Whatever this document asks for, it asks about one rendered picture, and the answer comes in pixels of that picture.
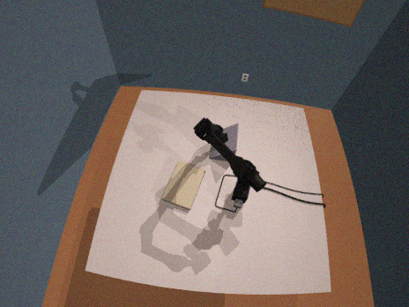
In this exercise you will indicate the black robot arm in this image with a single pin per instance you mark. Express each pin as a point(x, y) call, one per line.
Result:
point(244, 170)

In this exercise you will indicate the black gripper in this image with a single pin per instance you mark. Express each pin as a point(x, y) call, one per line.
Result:
point(240, 190)

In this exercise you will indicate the tan wooden block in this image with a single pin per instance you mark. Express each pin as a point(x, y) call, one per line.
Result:
point(183, 185)

